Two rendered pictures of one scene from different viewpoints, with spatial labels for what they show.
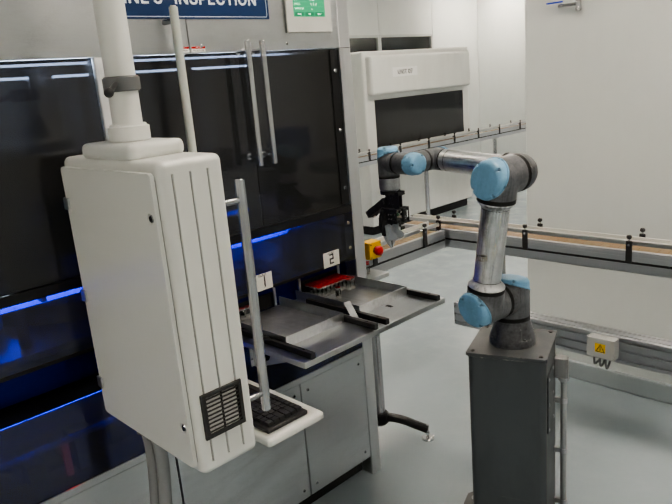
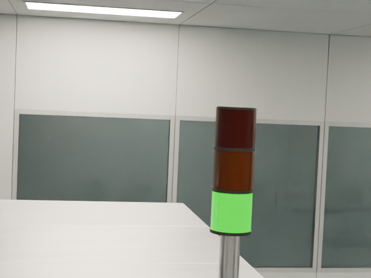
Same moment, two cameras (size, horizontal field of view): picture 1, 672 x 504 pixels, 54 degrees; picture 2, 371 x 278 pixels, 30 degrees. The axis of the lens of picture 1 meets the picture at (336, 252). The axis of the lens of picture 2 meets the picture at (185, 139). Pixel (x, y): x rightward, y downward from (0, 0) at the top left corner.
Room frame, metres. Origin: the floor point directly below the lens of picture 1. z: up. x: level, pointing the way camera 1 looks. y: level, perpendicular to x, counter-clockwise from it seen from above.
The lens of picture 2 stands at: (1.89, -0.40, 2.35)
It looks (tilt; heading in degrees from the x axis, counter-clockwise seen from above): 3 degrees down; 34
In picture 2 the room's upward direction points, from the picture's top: 3 degrees clockwise
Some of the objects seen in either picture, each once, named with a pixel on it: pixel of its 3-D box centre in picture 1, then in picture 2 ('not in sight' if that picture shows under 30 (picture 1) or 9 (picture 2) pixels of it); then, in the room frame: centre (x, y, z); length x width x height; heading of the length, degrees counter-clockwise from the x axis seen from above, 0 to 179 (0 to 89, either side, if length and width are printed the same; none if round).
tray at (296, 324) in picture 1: (282, 319); not in sight; (2.17, 0.20, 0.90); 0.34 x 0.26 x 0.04; 44
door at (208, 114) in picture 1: (195, 151); not in sight; (2.11, 0.42, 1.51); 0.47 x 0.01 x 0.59; 134
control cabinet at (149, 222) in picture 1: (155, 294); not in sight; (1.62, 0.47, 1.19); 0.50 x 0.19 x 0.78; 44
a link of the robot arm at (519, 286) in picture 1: (510, 294); not in sight; (2.06, -0.56, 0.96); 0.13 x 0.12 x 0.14; 126
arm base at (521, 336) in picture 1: (512, 327); not in sight; (2.06, -0.57, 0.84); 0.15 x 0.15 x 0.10
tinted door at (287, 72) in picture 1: (301, 134); not in sight; (2.42, 0.09, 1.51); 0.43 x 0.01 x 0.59; 134
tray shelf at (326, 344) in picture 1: (332, 316); not in sight; (2.24, 0.03, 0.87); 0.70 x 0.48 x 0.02; 134
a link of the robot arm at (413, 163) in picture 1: (411, 162); not in sight; (2.25, -0.28, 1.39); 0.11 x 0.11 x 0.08; 36
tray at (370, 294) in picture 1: (350, 292); not in sight; (2.40, -0.04, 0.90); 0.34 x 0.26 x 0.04; 44
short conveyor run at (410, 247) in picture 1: (390, 246); not in sight; (2.96, -0.25, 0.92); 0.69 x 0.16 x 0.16; 134
